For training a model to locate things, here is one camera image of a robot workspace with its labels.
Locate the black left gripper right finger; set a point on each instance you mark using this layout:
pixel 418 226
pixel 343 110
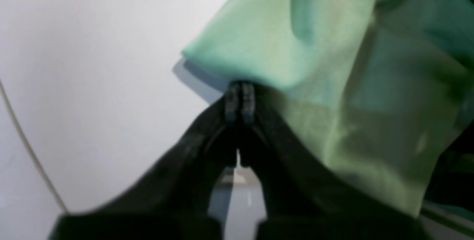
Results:
pixel 303 199

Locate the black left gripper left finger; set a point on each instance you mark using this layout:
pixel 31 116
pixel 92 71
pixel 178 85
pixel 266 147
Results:
pixel 170 201

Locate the light green T-shirt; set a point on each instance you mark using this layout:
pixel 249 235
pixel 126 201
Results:
pixel 373 88

